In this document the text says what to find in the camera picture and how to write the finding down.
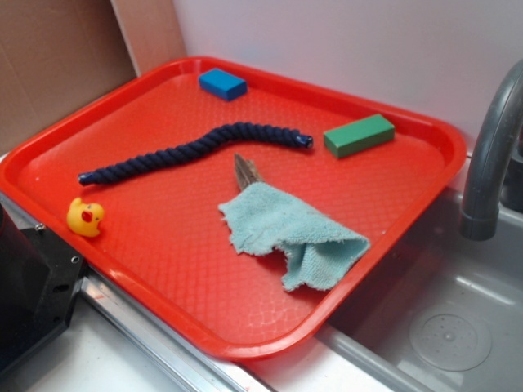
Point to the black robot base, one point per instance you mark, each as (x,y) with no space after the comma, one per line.
(40,277)

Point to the green wooden block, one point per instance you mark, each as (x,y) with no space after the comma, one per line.
(358,136)

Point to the blue wooden block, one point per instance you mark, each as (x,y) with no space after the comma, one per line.
(222,84)

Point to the red plastic tray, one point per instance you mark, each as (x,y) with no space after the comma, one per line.
(163,239)

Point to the brown wooden stick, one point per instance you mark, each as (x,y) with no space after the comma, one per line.
(246,172)

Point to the light blue towel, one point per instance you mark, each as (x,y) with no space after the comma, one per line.
(318,251)

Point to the yellow rubber duck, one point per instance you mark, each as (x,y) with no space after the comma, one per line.
(84,218)

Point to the grey plastic sink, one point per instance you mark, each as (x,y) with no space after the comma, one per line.
(439,312)

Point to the grey faucet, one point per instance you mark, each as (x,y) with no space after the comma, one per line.
(494,176)

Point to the brown cardboard panel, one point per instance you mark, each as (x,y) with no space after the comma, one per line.
(57,56)

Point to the metal rail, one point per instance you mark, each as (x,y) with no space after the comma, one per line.
(113,344)

